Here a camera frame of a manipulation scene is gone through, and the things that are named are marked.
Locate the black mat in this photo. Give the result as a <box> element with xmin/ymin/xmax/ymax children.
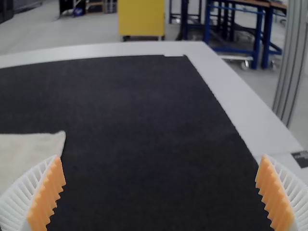
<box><xmin>0</xmin><ymin>54</ymin><xmax>275</xmax><ymax>231</ymax></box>

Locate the blue workbench frame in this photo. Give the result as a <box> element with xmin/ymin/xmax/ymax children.
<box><xmin>204</xmin><ymin>0</ymin><xmax>288</xmax><ymax>71</ymax></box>
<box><xmin>168</xmin><ymin>0</ymin><xmax>210</xmax><ymax>41</ymax></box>

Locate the yellow wheeled cart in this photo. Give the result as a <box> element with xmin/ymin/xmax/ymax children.
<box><xmin>117</xmin><ymin>0</ymin><xmax>166</xmax><ymax>42</ymax></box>

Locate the grey aluminium post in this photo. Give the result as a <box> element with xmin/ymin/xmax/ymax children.
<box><xmin>271</xmin><ymin>0</ymin><xmax>308</xmax><ymax>126</ymax></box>

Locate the black cabinet stack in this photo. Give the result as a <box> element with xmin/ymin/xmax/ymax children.
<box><xmin>0</xmin><ymin>0</ymin><xmax>15</xmax><ymax>24</ymax></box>

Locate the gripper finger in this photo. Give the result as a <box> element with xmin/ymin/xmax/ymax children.
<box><xmin>255</xmin><ymin>154</ymin><xmax>308</xmax><ymax>231</ymax></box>
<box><xmin>0</xmin><ymin>154</ymin><xmax>67</xmax><ymax>231</ymax></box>

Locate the metal table rack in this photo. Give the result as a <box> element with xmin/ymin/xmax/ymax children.
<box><xmin>84</xmin><ymin>0</ymin><xmax>118</xmax><ymax>15</ymax></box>

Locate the pale towel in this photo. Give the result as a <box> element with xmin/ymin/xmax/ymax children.
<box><xmin>0</xmin><ymin>130</ymin><xmax>66</xmax><ymax>196</ymax></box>

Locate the black label sticker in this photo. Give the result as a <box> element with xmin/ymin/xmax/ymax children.
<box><xmin>290</xmin><ymin>150</ymin><xmax>308</xmax><ymax>169</ymax></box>

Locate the black flight case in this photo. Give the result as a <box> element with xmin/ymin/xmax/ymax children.
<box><xmin>59</xmin><ymin>0</ymin><xmax>78</xmax><ymax>15</ymax></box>

